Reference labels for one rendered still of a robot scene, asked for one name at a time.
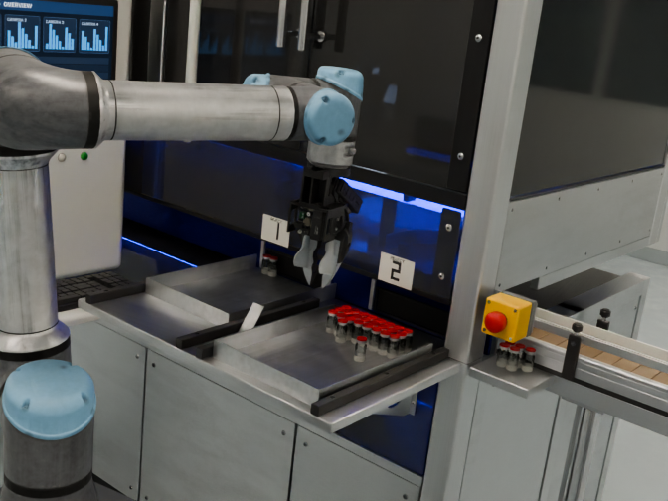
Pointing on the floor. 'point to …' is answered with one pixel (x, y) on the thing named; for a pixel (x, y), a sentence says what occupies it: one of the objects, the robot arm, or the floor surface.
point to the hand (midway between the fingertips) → (319, 277)
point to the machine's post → (481, 239)
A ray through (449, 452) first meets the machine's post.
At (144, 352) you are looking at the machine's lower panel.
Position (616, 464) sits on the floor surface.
